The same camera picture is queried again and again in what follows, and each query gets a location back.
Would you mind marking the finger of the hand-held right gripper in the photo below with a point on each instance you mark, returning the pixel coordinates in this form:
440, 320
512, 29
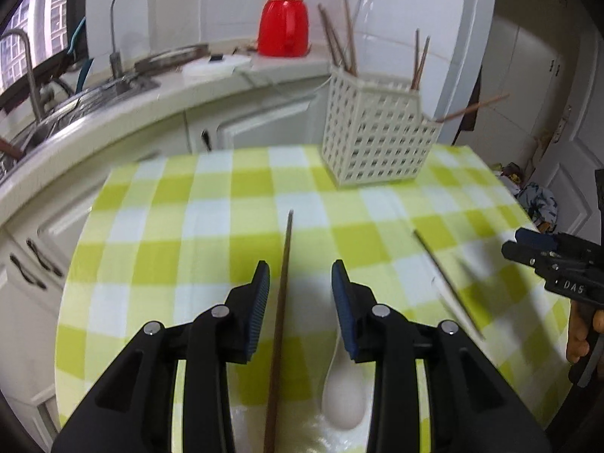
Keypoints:
521, 251
538, 239

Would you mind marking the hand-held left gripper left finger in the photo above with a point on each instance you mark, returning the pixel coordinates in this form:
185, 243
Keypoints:
257, 314

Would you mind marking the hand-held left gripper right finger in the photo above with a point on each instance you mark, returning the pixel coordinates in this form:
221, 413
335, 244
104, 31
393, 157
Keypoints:
342, 314

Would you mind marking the brown wooden chopstick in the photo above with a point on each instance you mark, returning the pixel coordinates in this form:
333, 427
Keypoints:
448, 283
472, 108
330, 33
423, 63
340, 52
281, 316
350, 37

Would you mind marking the white ceramic spoon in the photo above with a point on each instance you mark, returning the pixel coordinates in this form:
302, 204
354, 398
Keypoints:
344, 396

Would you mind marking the white perforated utensil basket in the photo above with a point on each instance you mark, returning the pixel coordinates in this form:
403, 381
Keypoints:
373, 137

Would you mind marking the person's right hand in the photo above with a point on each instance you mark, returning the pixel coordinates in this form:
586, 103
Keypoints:
576, 335

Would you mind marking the patterned clothes pile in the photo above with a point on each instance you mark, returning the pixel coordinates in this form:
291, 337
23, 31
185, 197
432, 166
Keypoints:
538, 205

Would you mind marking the white door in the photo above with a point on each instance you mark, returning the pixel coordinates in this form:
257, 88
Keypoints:
580, 151

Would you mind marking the green white checked tablecloth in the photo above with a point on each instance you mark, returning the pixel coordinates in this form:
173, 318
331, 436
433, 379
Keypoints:
188, 226

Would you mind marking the white wardrobe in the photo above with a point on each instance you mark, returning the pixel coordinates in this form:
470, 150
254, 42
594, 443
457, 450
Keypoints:
524, 85

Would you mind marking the speckled kitchen countertop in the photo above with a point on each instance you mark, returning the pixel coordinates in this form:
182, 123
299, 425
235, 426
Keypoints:
141, 104

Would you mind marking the dark round pan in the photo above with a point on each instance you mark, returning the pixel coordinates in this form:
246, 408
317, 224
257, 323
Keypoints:
172, 55

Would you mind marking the steel kitchen sink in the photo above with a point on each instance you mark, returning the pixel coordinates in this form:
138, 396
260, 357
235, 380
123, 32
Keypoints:
61, 108

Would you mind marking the red thermos jug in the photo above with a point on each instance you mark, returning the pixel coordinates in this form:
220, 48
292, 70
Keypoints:
283, 23

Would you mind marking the thin steel water faucet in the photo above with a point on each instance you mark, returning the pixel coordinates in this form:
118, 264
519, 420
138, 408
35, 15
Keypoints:
115, 47

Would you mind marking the tall steel kitchen faucet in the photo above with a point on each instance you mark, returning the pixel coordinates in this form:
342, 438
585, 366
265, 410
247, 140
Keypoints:
28, 71

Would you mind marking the dark framed window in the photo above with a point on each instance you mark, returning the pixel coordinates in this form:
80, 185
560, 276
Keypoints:
42, 23

